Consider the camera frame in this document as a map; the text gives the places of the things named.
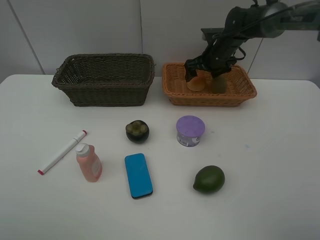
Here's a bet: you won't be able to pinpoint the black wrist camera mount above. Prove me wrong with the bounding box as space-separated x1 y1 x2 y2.
200 28 224 44

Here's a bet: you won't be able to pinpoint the purple air freshener can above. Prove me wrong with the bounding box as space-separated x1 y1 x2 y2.
176 115 206 147

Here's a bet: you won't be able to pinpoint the green avocado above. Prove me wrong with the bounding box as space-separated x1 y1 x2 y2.
192 165 225 194

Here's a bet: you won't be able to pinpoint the orange wicker basket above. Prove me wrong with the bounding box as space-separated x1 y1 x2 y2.
162 63 257 107

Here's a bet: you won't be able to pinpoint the brown kiwi fruit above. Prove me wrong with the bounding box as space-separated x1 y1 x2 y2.
210 75 227 94

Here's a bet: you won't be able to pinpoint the dark brown wicker basket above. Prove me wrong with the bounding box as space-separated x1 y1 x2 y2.
51 53 155 107

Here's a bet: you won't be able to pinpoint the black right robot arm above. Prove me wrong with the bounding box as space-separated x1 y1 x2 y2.
184 0 320 82

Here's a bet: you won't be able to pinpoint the blue whiteboard eraser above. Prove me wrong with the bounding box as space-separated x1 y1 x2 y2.
124 153 153 199

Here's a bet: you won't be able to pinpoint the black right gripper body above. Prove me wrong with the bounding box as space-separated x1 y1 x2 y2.
184 36 247 73

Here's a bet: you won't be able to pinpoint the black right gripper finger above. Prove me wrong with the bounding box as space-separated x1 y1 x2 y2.
185 65 198 82
211 70 225 81

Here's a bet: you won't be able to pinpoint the white marker red caps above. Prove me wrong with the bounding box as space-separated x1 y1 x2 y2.
37 130 87 176

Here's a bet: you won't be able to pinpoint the dark purple mangosteen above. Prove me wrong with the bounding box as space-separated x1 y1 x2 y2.
125 120 150 144

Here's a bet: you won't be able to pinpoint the orange peach fruit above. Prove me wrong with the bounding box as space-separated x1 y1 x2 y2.
186 73 206 92

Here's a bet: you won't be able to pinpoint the pink bottle white cap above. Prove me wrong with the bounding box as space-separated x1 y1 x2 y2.
75 143 103 183

